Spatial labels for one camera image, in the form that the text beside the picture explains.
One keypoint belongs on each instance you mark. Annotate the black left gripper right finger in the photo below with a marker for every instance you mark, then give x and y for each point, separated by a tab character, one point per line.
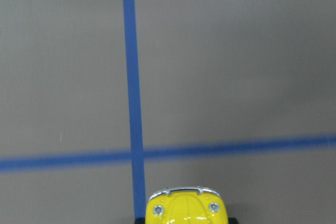
232	220

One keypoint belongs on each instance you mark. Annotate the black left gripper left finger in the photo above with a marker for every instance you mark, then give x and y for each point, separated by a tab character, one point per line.
139	220

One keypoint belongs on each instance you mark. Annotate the yellow beetle toy car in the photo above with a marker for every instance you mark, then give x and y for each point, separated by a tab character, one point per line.
189	204

